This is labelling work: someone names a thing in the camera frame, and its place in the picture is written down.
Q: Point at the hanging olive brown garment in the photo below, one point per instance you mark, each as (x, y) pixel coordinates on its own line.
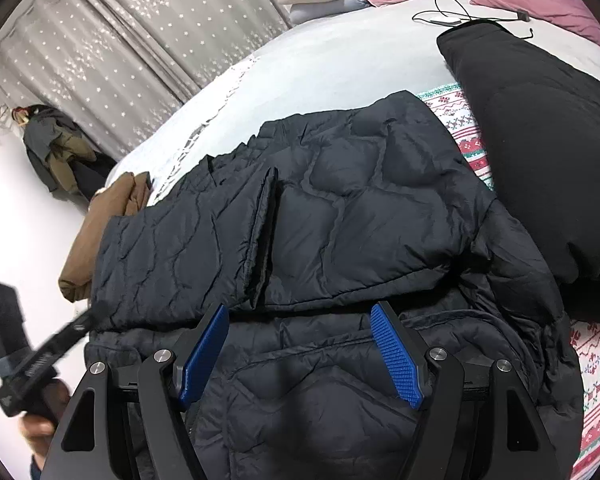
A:
(66, 165)

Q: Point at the black adapter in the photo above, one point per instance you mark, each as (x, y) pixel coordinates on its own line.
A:
(522, 16)

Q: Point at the grey star print curtain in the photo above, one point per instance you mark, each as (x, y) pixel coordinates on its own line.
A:
(130, 35)

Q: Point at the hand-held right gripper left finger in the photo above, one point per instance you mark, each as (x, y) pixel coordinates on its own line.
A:
(205, 355)

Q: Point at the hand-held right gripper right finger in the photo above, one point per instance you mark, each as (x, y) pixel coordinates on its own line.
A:
(395, 355)

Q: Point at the black quilted puffer jacket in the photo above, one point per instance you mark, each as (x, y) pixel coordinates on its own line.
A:
(355, 200)

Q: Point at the folded brown garment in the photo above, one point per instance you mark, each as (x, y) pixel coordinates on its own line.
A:
(95, 240)

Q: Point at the blue grey pillow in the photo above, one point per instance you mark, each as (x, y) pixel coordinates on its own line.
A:
(325, 9)

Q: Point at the grey bed sheet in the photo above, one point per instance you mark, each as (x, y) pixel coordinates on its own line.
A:
(330, 60)

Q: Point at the white fringed throw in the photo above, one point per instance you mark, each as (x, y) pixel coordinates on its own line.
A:
(180, 125)

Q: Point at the black smooth coat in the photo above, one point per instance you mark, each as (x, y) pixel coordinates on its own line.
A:
(540, 160)

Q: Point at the white charger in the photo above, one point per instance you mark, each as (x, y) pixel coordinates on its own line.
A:
(445, 19)

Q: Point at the person's left hand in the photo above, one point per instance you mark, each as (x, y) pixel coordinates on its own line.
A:
(42, 422)

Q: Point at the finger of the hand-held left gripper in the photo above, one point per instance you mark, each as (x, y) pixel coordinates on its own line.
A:
(67, 334)

